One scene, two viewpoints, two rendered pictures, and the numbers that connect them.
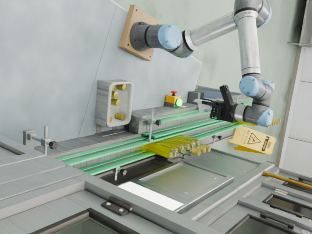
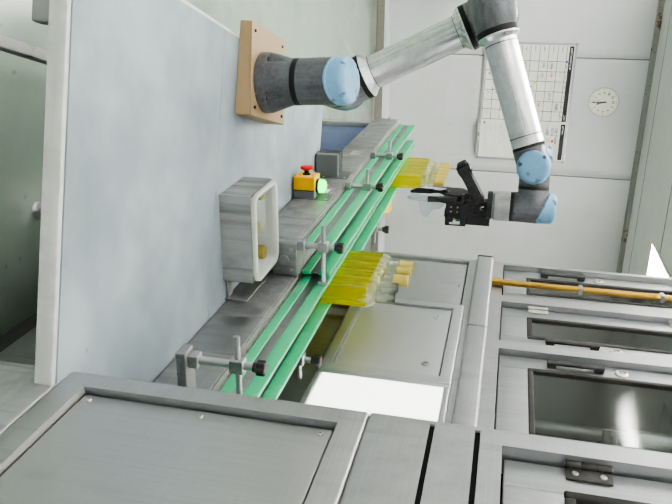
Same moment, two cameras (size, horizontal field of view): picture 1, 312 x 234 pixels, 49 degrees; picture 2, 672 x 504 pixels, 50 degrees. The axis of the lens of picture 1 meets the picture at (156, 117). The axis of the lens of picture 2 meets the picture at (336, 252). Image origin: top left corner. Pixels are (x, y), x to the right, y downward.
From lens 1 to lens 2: 0.73 m
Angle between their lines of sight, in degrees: 23
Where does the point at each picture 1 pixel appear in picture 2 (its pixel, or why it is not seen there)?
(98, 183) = (525, 442)
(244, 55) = (515, 112)
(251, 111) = (525, 203)
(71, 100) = (193, 254)
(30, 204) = not seen: outside the picture
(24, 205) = not seen: outside the picture
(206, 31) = (404, 60)
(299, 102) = (397, 95)
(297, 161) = (410, 205)
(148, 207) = (639, 460)
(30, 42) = (135, 167)
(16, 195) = not seen: outside the picture
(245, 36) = (511, 77)
